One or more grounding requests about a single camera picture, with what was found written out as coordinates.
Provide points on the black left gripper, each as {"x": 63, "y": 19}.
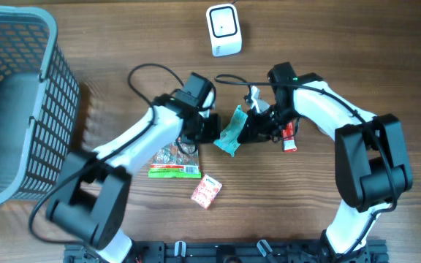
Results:
{"x": 216, "y": 130}

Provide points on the green gummy candy bag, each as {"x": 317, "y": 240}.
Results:
{"x": 176, "y": 160}

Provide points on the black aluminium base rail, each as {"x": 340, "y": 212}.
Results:
{"x": 292, "y": 252}

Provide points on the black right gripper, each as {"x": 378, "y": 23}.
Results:
{"x": 253, "y": 126}

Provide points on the red snack stick packet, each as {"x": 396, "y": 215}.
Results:
{"x": 288, "y": 133}

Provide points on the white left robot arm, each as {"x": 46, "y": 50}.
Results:
{"x": 89, "y": 200}

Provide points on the white barcode scanner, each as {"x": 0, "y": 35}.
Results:
{"x": 224, "y": 30}

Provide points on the grey plastic shopping basket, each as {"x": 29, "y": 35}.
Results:
{"x": 39, "y": 101}

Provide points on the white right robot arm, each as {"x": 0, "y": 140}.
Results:
{"x": 372, "y": 167}

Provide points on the red tissue pack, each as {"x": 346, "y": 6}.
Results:
{"x": 206, "y": 191}

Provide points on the teal snack packet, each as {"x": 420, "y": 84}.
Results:
{"x": 228, "y": 140}

